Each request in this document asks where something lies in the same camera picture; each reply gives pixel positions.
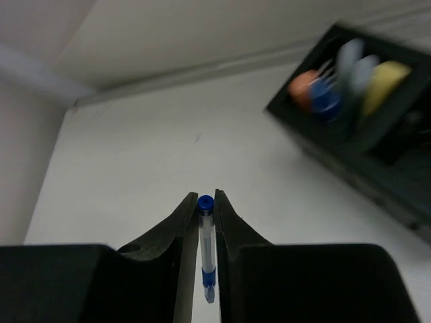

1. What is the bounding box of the blue spray bottle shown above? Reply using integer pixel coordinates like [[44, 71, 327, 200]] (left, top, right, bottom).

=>
[[308, 78, 341, 122]]

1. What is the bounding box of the black slotted organizer box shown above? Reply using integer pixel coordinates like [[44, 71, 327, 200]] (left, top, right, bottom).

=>
[[267, 24, 430, 240]]

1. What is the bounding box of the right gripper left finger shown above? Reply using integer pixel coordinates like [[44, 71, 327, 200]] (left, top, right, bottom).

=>
[[1, 192, 198, 322]]

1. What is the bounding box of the orange cap highlighter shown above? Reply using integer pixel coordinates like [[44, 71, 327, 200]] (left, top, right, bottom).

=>
[[287, 69, 319, 113]]

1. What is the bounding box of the blue pen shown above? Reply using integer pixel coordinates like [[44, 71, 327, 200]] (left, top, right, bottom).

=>
[[197, 195, 216, 303]]

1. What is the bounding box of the yellow cap highlighter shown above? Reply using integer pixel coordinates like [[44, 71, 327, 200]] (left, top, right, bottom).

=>
[[361, 61, 411, 118]]

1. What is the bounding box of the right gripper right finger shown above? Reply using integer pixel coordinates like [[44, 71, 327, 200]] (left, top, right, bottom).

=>
[[214, 190, 420, 322]]

